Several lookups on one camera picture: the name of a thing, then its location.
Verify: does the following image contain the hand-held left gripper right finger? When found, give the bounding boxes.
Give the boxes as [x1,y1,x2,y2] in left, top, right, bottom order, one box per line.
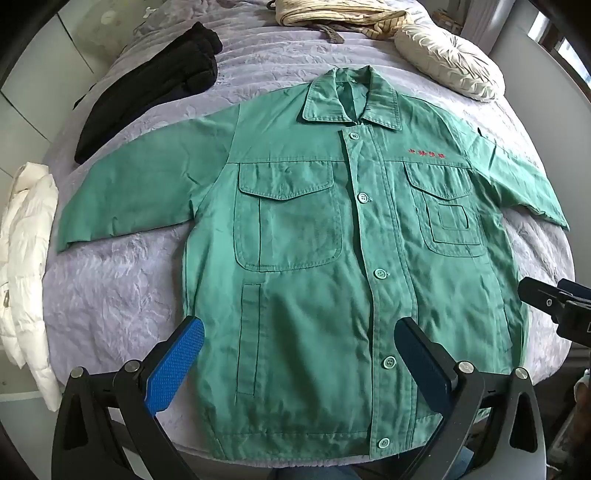
[394,316,548,480]

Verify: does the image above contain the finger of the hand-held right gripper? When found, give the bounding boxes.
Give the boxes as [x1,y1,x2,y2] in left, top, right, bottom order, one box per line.
[517,276,562,320]
[557,278,591,309]

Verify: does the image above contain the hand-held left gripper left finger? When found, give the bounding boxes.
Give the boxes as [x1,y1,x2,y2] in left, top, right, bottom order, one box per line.
[52,315,206,480]

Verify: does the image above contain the green work jacket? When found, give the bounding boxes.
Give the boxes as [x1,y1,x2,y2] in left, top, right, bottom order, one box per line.
[56,65,570,464]

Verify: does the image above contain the purple embossed blanket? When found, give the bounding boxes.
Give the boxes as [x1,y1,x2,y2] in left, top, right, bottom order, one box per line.
[39,0,583,468]

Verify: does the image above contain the white puffer jacket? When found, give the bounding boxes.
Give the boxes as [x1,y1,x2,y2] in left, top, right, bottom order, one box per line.
[0,161,63,412]

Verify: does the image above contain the window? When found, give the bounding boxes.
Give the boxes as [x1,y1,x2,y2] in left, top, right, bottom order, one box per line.
[526,9,591,93]

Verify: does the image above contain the round cream pleated pillow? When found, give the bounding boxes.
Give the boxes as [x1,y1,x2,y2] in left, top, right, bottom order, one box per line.
[394,21,506,102]

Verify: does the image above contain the black garment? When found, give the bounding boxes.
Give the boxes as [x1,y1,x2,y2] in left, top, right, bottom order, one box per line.
[74,22,223,165]

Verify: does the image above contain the white wardrobe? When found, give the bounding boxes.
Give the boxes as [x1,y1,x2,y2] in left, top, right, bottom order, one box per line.
[0,0,153,195]

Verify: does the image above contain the cream striped cloth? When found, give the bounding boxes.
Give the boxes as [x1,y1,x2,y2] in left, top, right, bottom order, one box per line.
[274,0,413,44]

